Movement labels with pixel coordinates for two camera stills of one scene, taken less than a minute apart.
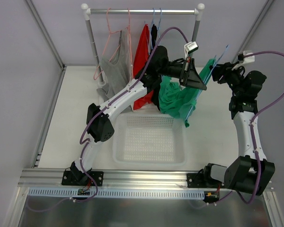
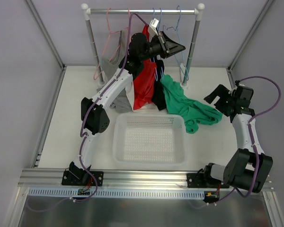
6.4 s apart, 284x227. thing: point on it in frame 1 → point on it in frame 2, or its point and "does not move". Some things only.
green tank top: x=178 y=101 → x=194 y=113
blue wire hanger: x=207 y=79 → x=176 y=27
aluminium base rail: x=112 y=178 does not move
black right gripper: x=222 y=73 → x=222 y=99
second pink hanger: x=129 y=37 does not move
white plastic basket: x=145 y=139 does not move
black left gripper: x=184 y=71 → x=164 y=45
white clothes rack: x=86 y=11 does not move
